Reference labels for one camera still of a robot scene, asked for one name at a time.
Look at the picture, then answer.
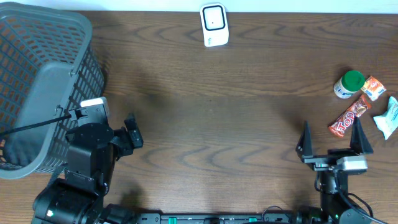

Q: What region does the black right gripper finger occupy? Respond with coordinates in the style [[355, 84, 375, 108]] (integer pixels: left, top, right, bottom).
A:
[[349, 117, 374, 154], [295, 121, 313, 161]]

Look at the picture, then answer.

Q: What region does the red chocolate bar wrapper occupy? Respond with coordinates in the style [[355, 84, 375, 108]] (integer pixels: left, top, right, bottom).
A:
[[328, 95, 371, 138]]

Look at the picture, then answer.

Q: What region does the teal white tissue pack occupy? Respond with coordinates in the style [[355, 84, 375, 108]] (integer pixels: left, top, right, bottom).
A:
[[373, 96, 397, 140]]

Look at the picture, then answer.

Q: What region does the orange snack packet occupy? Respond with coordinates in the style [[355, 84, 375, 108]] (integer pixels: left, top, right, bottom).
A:
[[361, 76, 386, 101]]

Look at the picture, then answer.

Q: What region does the green lid white jar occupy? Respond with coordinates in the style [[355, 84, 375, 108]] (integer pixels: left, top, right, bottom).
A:
[[333, 70, 365, 99]]

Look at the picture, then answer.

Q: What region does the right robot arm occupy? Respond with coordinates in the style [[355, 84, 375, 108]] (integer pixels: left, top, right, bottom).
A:
[[295, 116, 374, 223]]

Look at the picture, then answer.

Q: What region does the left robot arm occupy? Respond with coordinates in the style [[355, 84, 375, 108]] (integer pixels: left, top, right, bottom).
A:
[[32, 114, 144, 224]]

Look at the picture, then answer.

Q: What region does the grey plastic mesh basket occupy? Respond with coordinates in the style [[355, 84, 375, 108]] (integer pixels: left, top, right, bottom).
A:
[[1, 2, 105, 179]]

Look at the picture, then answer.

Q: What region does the right camera cable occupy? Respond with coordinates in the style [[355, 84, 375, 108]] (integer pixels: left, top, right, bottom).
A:
[[332, 169, 389, 224]]

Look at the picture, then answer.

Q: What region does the camera cable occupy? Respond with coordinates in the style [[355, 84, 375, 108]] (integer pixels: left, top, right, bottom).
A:
[[332, 169, 389, 224], [0, 114, 73, 137]]

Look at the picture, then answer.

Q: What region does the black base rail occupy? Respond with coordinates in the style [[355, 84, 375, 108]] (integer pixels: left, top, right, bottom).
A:
[[135, 211, 328, 224]]

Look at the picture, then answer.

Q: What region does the left camera cable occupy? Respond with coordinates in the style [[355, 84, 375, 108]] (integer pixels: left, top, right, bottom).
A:
[[0, 114, 73, 137]]

